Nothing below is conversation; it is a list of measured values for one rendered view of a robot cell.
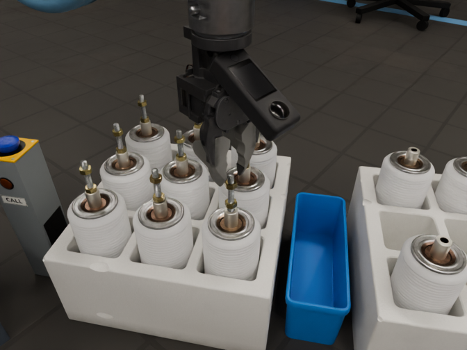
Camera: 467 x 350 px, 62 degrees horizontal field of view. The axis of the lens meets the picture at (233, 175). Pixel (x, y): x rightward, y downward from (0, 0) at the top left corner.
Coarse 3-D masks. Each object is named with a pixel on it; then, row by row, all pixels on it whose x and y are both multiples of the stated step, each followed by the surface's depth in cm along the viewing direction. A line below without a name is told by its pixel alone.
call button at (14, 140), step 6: (0, 138) 68; (6, 138) 68; (12, 138) 68; (18, 138) 69; (0, 144) 67; (6, 144) 67; (12, 144) 67; (18, 144) 68; (0, 150) 67; (6, 150) 67; (12, 150) 68
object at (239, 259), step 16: (256, 224) 63; (208, 240) 61; (224, 240) 60; (240, 240) 60; (256, 240) 62; (208, 256) 63; (224, 256) 61; (240, 256) 61; (256, 256) 64; (208, 272) 66; (224, 272) 63; (240, 272) 63; (256, 272) 67
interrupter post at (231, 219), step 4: (224, 208) 61; (236, 208) 61; (224, 212) 61; (228, 212) 60; (232, 212) 60; (236, 212) 60; (224, 216) 61; (228, 216) 60; (232, 216) 60; (236, 216) 61; (224, 220) 62; (228, 220) 61; (232, 220) 61; (236, 220) 61; (224, 224) 62; (228, 224) 61; (232, 224) 61; (236, 224) 62
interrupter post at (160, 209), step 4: (152, 200) 63; (164, 200) 63; (156, 204) 62; (160, 204) 62; (164, 204) 62; (156, 208) 63; (160, 208) 62; (164, 208) 63; (156, 212) 63; (160, 212) 63; (164, 212) 63; (156, 216) 64; (160, 216) 63; (164, 216) 64
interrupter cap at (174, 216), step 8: (168, 200) 67; (176, 200) 67; (144, 208) 65; (152, 208) 65; (168, 208) 66; (176, 208) 65; (144, 216) 64; (152, 216) 64; (168, 216) 64; (176, 216) 64; (144, 224) 62; (152, 224) 62; (160, 224) 62; (168, 224) 62
